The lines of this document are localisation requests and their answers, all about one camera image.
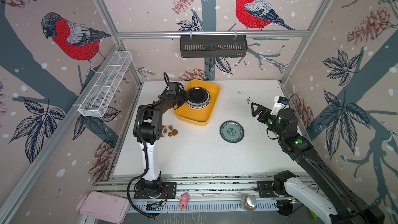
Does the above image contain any black round plate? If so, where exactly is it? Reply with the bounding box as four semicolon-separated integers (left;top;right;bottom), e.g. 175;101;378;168
187;87;210;104

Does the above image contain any blue floral green plate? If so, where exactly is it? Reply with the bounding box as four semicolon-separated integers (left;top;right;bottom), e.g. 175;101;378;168
219;120;244;144

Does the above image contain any white plate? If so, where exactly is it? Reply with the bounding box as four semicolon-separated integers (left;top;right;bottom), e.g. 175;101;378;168
187;101;210;110

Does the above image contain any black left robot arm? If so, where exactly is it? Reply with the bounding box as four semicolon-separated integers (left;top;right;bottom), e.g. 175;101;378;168
127;73;188;199

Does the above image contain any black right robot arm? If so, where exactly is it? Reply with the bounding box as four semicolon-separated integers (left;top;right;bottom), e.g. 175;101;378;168
251;102;385;224

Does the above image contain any yellow plastic bin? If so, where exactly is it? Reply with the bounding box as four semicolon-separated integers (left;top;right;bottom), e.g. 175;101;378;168
174;80;221;127

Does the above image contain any pink small figurine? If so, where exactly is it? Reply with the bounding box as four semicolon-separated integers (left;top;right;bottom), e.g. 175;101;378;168
179;193;190;211

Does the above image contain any green object at edge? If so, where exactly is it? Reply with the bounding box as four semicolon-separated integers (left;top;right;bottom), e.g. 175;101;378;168
310;211;318;220

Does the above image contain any pink rectangular tray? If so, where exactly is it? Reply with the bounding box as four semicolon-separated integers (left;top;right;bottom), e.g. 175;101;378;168
79;191;130;224

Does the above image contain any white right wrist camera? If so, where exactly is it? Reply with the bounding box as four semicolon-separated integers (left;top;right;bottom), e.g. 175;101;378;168
271;96;288;115

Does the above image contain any black hanging wire basket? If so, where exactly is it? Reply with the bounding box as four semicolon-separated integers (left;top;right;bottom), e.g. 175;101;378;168
180;35;248;58

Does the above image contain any white wire mesh shelf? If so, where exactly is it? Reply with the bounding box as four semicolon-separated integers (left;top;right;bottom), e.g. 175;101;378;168
78;51;132;118

